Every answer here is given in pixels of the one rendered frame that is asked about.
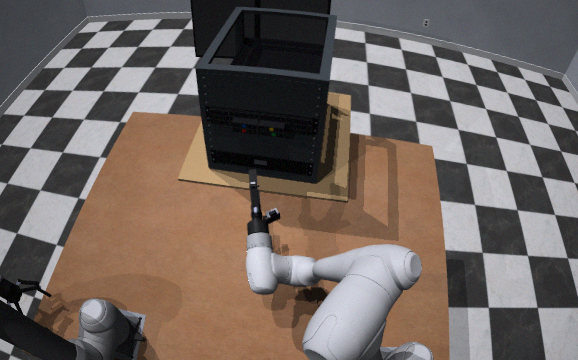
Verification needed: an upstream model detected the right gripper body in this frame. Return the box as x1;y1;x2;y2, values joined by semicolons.
247;213;269;235

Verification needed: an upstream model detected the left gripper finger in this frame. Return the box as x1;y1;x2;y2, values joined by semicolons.
15;279;52;297
13;295;24;315

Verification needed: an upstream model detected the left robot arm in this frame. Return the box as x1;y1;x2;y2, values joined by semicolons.
0;298;143;360

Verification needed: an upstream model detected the dark grey metal rack frame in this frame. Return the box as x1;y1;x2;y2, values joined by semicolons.
195;7;337;183

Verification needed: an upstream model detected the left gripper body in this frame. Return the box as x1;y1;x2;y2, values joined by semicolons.
0;278;22;303

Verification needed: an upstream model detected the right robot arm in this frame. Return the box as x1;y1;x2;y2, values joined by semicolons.
246;233;433;360

